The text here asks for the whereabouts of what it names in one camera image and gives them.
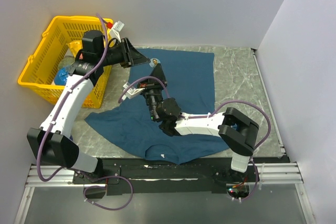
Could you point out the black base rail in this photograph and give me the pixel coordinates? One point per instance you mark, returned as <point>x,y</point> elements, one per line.
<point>199,175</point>

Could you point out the blue t-shirt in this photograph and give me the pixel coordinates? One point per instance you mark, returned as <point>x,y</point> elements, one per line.
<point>144,125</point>

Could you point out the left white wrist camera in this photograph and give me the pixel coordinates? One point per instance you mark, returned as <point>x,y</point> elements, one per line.
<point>114,29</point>

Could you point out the yellow plastic basket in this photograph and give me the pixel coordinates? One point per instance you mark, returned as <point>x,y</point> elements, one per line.
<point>42,65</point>

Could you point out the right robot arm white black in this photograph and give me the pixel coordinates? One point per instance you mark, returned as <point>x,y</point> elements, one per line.
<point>236,129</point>

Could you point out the yellow snack bag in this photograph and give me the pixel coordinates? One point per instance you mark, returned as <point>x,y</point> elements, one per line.
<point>75,46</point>

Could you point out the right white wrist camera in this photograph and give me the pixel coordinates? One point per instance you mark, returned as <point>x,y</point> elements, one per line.
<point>131,92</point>

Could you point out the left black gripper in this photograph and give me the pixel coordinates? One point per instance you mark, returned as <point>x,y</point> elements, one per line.
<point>130,56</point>

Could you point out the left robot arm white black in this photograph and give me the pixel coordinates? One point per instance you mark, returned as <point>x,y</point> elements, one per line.
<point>51,143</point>

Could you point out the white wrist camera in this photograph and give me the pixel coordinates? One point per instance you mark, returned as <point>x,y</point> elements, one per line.
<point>114,29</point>
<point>131,92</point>

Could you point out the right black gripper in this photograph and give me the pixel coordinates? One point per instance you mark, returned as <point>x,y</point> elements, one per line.
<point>150,86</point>

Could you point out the aluminium frame rail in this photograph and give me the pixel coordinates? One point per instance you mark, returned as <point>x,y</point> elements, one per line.
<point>54,201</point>

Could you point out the blue plastic bag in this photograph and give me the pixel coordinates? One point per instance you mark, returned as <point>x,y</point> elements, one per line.
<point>62,76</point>

